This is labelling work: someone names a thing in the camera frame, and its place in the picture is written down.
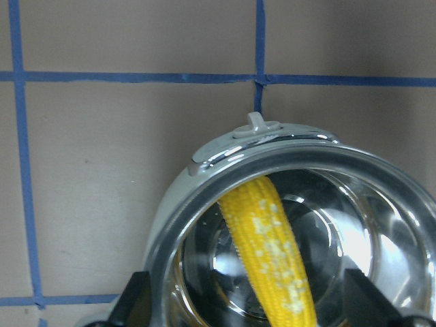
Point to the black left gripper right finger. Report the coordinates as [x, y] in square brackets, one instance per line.
[365, 305]

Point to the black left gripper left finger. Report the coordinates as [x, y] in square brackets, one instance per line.
[133, 307]

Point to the yellow corn cob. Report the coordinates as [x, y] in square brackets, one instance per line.
[267, 247]

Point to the pale green electric pot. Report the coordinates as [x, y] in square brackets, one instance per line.
[347, 209]

